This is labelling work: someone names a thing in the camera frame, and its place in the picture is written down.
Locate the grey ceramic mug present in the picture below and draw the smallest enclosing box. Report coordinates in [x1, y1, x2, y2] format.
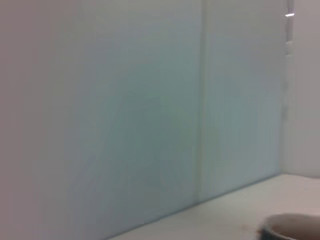
[258, 213, 320, 240]

